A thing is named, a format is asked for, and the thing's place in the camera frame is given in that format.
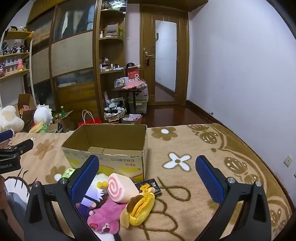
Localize tall open cardboard box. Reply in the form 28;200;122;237
18;94;37;126

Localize yellow banana plush pouch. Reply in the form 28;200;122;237
120;185;156;229

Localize big white-haired plush doll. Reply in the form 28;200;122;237
33;103;53;126

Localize green frog burger plush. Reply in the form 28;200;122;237
29;122;50;133

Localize small wooden table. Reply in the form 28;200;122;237
112;87;142;114

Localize black white striped plush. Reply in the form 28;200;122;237
105;98;124;110

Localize wooden door with mirror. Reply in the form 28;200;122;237
140;5;189;106

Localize lace trimmed wicker basket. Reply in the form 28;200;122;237
104;107;127;123

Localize wooden corner shelf unit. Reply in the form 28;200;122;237
92;0;127;123

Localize small white-haired plush doll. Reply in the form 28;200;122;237
75;173;111;216

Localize pink cloth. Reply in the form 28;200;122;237
121;81;144;90

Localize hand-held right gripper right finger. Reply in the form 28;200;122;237
195;155;272;241

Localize beige floral blanket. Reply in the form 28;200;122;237
0;123;293;241

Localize wooden wardrobe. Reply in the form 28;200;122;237
25;0;100;121

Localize stack of small boxes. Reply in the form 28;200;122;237
115;77;130;87

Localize wall shelf with figurines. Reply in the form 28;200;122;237
0;25;34;79

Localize red paper bag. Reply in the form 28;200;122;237
77;110;103;127

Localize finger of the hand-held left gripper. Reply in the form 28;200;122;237
0;130;15;142
0;138;34;160

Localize white curved pole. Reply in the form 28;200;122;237
28;32;38;109

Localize large white plush toy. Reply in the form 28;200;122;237
0;105;25;132

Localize red box with white ring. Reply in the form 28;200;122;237
126;67;140;80

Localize clear plastic storage box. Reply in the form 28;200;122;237
128;87;148;114

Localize black packet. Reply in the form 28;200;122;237
134;178;162;196

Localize pink bear plush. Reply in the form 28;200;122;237
87;199;127;234

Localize small cardboard box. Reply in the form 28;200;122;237
46;123;64;133

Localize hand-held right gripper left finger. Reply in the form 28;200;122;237
24;155;102;241

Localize photo frame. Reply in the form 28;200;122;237
105;23;119;35

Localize low cardboard box pink items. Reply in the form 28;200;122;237
121;114;142;126

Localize cardboard box with bottles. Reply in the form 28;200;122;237
52;110;75;132

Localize pink swirl roll plush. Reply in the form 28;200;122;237
107;173;140;204

